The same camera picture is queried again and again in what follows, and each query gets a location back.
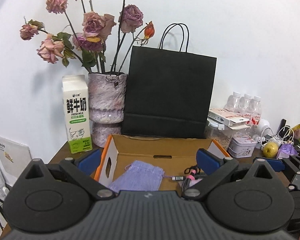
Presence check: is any yellow green apple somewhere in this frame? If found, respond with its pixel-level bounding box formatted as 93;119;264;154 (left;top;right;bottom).
262;141;279;158

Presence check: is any purple gift bag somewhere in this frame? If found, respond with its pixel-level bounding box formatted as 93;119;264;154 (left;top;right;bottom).
276;144;298;159

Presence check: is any clear plastic food container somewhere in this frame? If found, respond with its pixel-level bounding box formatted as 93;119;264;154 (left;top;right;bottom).
204;118;249;150

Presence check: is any small white tin box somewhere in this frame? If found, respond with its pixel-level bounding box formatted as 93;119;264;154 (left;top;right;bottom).
227;133;257;158

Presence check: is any orange cardboard box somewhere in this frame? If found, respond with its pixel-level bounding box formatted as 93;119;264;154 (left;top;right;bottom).
94;134;230;193

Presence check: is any flat white red box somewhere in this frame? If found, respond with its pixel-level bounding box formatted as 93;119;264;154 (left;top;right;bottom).
208;108;249;127

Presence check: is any purple cloth pouch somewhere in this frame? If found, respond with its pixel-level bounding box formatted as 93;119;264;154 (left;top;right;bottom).
108;160;164;193

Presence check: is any water bottle right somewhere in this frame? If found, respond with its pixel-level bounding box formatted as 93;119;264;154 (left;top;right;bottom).
249;96;262;126

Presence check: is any water bottle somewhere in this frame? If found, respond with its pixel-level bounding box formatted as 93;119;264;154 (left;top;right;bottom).
249;96;262;126
239;94;252;117
224;92;241;113

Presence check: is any water bottle middle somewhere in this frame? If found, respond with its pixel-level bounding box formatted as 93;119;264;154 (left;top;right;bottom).
239;94;252;117

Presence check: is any water bottle left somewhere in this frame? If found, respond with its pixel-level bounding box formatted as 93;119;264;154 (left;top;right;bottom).
224;92;241;113

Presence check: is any purple textured vase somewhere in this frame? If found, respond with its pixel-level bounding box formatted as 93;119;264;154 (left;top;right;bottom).
88;73;127;147

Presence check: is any white green milk carton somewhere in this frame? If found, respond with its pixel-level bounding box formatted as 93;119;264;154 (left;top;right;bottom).
62;75;93;154

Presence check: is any black paper bag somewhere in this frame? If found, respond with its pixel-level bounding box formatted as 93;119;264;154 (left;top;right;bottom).
121;23;217;139

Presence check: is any dried rose bouquet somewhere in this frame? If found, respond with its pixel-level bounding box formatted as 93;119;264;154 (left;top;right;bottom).
19;0;155;75

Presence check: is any white round camera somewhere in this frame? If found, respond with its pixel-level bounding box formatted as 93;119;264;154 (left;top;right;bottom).
254;118;270;141

